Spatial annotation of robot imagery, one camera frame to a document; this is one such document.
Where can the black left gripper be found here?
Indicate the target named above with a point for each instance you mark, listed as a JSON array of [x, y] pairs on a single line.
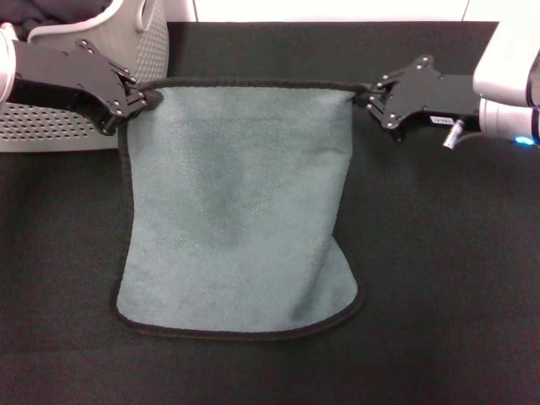
[[63, 80]]

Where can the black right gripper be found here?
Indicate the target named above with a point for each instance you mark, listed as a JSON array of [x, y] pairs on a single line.
[[426, 95]]

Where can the yellow and grey towel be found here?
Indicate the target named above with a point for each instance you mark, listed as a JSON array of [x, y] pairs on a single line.
[[236, 211]]

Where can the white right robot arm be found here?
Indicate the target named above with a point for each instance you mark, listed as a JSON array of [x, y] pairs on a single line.
[[506, 76]]

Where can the grey perforated plastic storage box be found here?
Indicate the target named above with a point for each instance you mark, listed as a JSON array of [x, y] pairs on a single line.
[[143, 42]]

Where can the black cloth in box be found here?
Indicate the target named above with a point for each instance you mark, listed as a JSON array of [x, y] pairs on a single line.
[[50, 12]]

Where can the black tablecloth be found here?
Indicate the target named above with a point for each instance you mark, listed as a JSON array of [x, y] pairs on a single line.
[[270, 371]]

